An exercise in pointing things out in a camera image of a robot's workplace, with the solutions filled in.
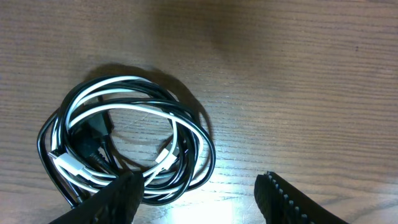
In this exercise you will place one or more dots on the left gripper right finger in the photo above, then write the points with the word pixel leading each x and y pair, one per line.
pixel 281 203

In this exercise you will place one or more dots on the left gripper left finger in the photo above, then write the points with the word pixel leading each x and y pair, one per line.
pixel 116 203

